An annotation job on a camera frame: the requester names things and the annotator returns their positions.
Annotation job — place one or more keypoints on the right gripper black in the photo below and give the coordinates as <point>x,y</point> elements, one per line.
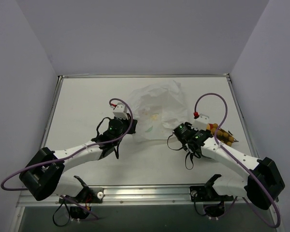
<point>208,133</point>

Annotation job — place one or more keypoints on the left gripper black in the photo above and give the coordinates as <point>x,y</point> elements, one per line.
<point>133,124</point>

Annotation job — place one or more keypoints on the white plastic bag lemon print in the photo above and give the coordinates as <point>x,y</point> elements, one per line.
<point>158,108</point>

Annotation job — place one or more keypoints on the yellow fake longan bunch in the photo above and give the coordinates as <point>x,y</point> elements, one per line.
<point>222,135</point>

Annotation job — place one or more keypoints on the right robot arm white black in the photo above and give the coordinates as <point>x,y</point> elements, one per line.
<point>259,180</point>

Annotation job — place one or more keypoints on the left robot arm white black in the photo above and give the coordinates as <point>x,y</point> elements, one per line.
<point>44,174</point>

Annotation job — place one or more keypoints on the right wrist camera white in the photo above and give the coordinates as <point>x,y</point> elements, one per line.
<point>201,122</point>

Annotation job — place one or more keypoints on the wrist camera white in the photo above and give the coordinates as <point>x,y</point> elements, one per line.
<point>119,110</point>
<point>201,122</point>

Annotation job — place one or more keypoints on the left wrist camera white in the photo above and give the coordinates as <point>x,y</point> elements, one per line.
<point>119,110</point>

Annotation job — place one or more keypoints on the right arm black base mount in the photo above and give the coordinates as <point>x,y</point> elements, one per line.
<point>199,193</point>

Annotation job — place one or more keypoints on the aluminium front rail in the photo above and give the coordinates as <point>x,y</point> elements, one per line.
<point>142,195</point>

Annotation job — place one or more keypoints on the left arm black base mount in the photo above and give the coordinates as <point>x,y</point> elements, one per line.
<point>89,195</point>

